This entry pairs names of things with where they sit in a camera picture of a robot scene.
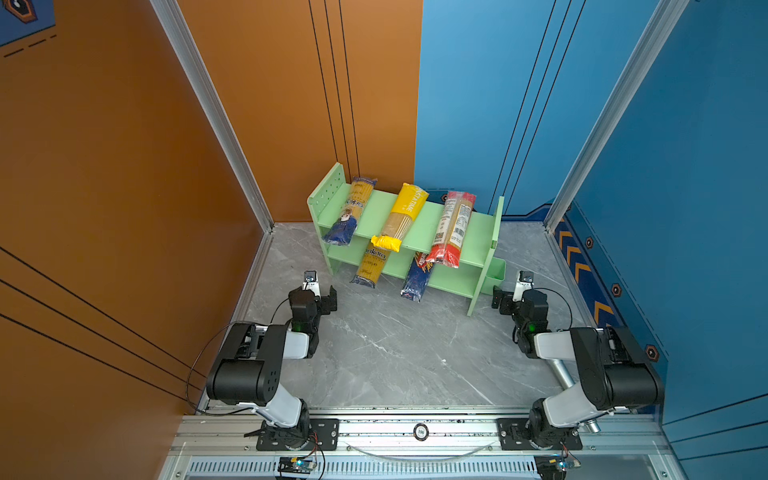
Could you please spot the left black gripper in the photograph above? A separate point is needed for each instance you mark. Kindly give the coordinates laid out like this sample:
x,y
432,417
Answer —
x,y
327,304

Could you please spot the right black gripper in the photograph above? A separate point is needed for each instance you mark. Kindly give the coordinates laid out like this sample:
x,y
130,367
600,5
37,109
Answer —
x,y
506,297

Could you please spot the Ankara yellow blue spaghetti bag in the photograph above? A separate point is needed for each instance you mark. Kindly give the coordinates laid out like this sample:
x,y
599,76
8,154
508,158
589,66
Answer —
x,y
371,267

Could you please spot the blue and yellow spaghetti bag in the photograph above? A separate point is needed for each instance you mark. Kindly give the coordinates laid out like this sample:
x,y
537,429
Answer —
x,y
342,231

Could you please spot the blue Barilla spaghetti box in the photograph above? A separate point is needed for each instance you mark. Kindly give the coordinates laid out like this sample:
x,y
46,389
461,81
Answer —
x,y
417,278

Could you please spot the red spaghetti bag white label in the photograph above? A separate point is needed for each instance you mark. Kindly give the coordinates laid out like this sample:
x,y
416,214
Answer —
x,y
451,231

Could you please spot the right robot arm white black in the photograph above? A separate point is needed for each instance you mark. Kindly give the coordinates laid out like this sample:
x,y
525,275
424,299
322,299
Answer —
x,y
613,371

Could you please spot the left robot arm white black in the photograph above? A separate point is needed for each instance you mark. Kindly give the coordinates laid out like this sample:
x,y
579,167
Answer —
x,y
247,370

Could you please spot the green cup on shelf side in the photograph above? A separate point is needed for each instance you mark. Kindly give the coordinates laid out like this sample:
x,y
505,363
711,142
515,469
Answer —
x,y
495,276

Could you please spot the green two-tier shelf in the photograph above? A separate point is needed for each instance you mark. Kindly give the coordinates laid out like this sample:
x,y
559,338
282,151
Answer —
x,y
479,247

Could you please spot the right circuit board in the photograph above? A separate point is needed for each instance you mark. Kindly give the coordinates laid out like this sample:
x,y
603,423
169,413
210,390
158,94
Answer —
x,y
555,468

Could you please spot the left green circuit board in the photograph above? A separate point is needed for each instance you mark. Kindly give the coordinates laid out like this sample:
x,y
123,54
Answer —
x,y
297,468

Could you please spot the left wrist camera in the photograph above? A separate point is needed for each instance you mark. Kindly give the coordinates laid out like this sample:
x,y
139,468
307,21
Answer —
x,y
311,283

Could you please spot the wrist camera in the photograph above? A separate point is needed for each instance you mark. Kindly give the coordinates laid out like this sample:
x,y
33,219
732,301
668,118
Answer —
x,y
524,282
311,283

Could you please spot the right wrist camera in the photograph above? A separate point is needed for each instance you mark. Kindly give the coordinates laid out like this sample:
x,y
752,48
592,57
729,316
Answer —
x,y
524,282

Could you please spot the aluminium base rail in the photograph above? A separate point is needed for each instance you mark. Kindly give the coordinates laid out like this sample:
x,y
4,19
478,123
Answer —
x,y
421,443

